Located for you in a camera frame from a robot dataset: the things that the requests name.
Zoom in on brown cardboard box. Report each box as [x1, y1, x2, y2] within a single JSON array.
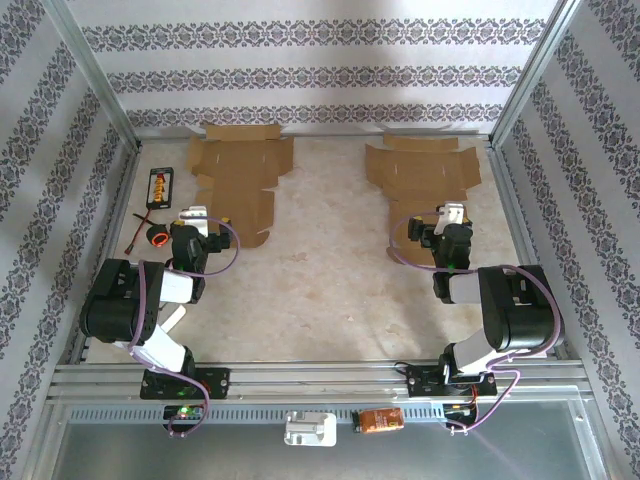
[[185, 123, 296, 249], [363, 133, 482, 269]]

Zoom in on black board with yellow connectors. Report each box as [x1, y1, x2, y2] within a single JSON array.
[[144, 167, 176, 210]]

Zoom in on circuit board with green light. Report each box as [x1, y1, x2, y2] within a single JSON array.
[[163, 405, 205, 421]]

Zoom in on orange battery pack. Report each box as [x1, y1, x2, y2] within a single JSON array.
[[351, 407, 404, 435]]

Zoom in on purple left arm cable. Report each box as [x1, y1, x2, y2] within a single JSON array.
[[127, 215, 243, 440]]

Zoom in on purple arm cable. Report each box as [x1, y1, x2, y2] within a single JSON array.
[[389, 209, 566, 434], [127, 215, 243, 440]]

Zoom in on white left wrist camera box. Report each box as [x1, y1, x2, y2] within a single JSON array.
[[177, 204, 209, 236]]

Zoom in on black round orange ring part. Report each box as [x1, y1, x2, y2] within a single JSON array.
[[145, 223, 171, 249]]

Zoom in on red black wire lead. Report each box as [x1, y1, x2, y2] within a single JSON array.
[[124, 212, 156, 256]]

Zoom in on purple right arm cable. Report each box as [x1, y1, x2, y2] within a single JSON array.
[[389, 209, 566, 434]]

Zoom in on thin aluminium wall rail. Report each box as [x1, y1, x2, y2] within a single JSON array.
[[137, 130, 494, 144]]

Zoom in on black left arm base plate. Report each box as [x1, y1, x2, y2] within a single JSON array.
[[139, 366, 232, 401]]

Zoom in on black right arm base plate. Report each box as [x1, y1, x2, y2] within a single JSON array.
[[405, 363, 497, 400]]

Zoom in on aluminium frame post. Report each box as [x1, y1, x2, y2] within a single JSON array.
[[488, 0, 586, 149], [39, 0, 144, 151]]

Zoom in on grey slotted cable duct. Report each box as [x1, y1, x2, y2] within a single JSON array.
[[69, 405, 446, 424]]

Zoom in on aluminium mounting rail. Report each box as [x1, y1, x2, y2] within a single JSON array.
[[47, 358, 594, 405]]

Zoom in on white plastic bracket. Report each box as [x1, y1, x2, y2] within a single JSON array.
[[283, 410, 338, 448]]

